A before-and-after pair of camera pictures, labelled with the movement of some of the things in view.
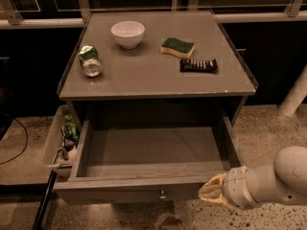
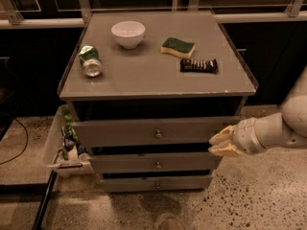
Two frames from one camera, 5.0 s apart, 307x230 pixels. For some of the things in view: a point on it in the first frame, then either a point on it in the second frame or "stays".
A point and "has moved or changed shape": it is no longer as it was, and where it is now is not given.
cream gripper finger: (219, 199) to (225, 149)
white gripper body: (234, 186) to (246, 136)
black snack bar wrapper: (199, 65) stays
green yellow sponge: (172, 45) stays
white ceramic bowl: (129, 34) stays
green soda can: (89, 58) stays
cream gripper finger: (213, 188) to (226, 134)
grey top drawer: (148, 160) has moved or changed shape
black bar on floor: (47, 191) stays
